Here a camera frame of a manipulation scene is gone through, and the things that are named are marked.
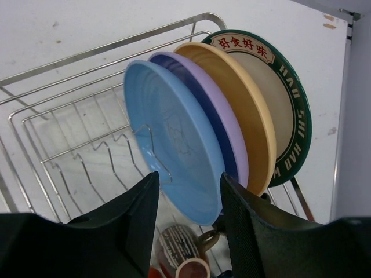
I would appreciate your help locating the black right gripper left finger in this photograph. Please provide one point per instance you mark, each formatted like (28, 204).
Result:
(113, 240)

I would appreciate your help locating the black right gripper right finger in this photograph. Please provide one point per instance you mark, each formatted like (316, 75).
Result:
(266, 241)

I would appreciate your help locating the lavender plate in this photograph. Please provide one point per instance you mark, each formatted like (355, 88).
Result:
(214, 107)

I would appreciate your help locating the light blue plate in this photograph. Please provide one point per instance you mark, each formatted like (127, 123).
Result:
(176, 139)

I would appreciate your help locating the green rimmed printed plate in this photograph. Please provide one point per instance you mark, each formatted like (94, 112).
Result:
(283, 92)

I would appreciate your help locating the tan yellow plate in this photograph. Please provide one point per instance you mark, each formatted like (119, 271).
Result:
(248, 105)

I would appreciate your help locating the dark blue plate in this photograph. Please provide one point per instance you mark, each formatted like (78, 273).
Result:
(200, 104)

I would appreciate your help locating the dark blue mug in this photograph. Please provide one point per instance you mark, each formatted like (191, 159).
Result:
(225, 274)

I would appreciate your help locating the orange red mug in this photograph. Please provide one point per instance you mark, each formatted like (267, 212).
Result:
(154, 273)

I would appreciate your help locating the black mug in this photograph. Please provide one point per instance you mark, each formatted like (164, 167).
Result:
(178, 243)

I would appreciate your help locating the pink mug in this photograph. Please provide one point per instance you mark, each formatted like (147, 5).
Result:
(193, 268)

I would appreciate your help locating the metal wire dish rack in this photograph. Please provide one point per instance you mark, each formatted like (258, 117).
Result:
(67, 139)

